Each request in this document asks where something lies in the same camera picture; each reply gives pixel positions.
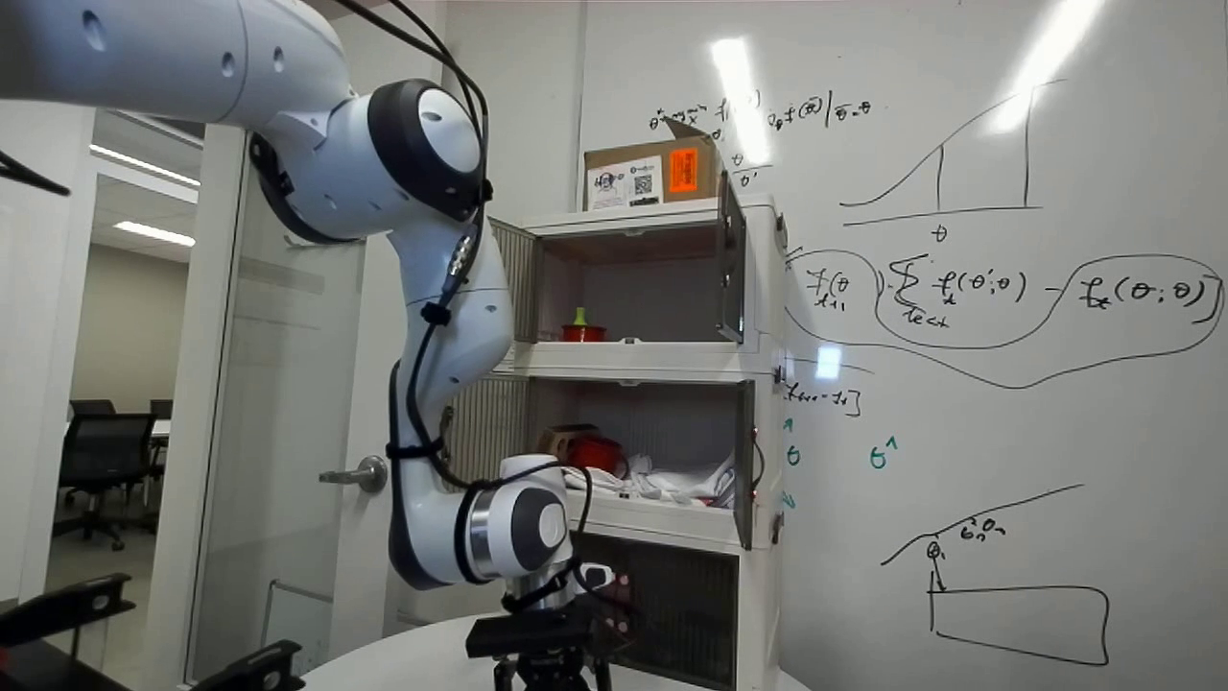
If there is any white three-tier cabinet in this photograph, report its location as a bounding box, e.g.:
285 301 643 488
484 190 786 691

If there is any dark closed cabinet door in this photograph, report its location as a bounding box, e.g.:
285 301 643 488
568 534 739 691

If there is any black office chair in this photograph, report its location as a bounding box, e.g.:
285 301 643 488
53 395 163 552

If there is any frosted glass door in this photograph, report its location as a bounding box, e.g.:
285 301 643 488
189 117 415 681

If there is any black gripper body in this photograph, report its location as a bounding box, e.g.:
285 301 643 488
493 648 619 691

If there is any silver door lever handle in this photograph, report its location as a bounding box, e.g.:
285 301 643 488
313 454 392 497

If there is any black chair armrest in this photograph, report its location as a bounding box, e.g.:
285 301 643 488
189 638 312 691
0 569 139 652

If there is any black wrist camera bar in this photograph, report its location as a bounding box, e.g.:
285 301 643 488
463 605 639 662

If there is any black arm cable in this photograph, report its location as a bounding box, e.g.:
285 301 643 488
335 0 605 621

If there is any cardboard box with orange label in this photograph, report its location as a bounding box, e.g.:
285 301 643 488
578 117 727 213

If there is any red object beside cloth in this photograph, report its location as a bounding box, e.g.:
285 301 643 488
555 429 634 479

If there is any narrow translucent grey cabinet door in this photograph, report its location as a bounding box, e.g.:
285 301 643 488
727 381 762 552
712 168 752 350

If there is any wall whiteboard with drawings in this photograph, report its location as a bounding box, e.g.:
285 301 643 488
575 0 1228 691

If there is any long ceiling light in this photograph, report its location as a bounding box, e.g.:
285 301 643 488
111 213 199 254
88 138 203 190

